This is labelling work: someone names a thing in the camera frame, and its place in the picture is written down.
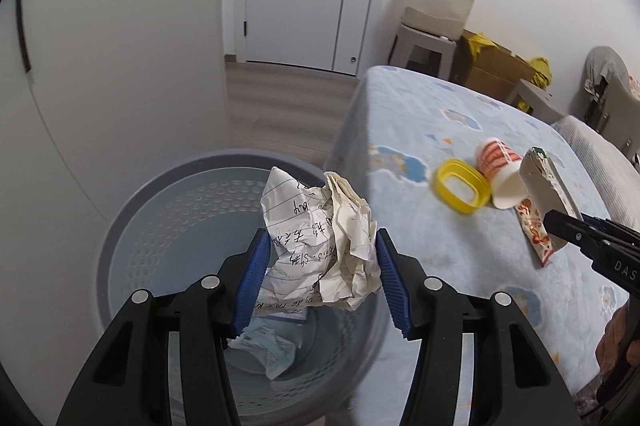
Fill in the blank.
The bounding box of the teal white plastic packet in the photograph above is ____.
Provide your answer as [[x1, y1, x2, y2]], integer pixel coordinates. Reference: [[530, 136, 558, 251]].
[[227, 323, 299, 381]]

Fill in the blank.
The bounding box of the purple cartoon carton box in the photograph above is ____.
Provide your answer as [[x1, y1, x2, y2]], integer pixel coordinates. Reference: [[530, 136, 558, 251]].
[[250, 301, 308, 322]]

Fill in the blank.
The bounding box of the translucent storage bin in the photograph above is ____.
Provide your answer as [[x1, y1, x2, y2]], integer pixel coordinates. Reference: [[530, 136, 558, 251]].
[[402, 0, 478, 40]]

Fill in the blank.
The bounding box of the red striped paper cup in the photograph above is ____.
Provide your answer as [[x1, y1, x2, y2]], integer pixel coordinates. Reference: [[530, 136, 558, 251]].
[[475, 137, 526, 210]]

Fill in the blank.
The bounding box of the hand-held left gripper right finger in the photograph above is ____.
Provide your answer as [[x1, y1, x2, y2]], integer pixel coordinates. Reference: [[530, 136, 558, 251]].
[[375, 229, 583, 426]]

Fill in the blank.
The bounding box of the black wardrobe handle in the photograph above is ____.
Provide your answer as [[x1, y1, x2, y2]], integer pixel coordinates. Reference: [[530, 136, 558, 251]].
[[15, 0, 33, 73]]

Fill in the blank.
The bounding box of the beige ribbed pillow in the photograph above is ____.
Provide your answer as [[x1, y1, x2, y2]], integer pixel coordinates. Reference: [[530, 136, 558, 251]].
[[550, 115, 640, 227]]

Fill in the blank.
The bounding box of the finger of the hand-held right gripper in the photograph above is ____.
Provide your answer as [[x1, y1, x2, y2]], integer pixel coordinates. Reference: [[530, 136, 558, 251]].
[[580, 215, 640, 244], [542, 209, 608, 259]]

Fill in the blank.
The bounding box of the yellow plastic bag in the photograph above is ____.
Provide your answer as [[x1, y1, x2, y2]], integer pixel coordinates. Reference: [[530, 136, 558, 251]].
[[530, 56, 552, 90], [467, 33, 496, 57]]

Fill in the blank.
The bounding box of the person's right hand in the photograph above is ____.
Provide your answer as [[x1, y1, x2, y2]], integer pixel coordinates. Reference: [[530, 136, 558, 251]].
[[596, 302, 640, 379]]

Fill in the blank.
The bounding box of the grey garment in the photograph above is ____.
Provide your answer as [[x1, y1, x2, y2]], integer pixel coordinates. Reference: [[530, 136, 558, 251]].
[[584, 46, 628, 100]]

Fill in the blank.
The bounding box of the light blue printed blanket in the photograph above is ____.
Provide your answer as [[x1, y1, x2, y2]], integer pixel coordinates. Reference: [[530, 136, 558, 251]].
[[327, 65, 640, 426]]

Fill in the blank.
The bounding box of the lined paper ball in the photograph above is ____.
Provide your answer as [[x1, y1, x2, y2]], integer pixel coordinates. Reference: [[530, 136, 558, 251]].
[[260, 166, 383, 313]]

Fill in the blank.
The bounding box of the brown cardboard box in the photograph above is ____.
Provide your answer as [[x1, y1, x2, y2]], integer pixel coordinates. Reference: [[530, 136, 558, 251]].
[[452, 29, 541, 102]]

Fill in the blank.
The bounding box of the green white drink carton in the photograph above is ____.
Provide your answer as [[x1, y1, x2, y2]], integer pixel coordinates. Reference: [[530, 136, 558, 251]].
[[518, 147, 583, 232]]

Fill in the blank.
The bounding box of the grey plastic stool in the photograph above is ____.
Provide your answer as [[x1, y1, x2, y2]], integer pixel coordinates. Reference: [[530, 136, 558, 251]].
[[505, 79, 558, 122], [389, 22, 458, 80]]

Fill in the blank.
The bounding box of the beige chair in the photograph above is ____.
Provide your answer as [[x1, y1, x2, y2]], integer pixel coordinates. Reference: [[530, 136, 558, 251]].
[[585, 76, 640, 167]]

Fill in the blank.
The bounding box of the yellow plastic lid ring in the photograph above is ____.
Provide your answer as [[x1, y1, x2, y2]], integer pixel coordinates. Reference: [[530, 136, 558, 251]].
[[432, 159, 490, 214]]

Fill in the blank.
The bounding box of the red white snack wrapper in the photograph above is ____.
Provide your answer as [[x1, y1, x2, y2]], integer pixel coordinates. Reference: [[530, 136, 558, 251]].
[[515, 199, 568, 268]]

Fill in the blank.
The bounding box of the grey perforated waste basket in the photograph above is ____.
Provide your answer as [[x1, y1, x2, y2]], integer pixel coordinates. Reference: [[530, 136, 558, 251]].
[[95, 148, 388, 426]]

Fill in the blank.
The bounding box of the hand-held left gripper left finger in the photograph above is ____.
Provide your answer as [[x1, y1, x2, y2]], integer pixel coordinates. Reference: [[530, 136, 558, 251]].
[[56, 229, 271, 426]]

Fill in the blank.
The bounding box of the white wardrobe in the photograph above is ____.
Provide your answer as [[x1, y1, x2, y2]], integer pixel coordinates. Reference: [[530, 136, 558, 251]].
[[0, 0, 236, 357]]

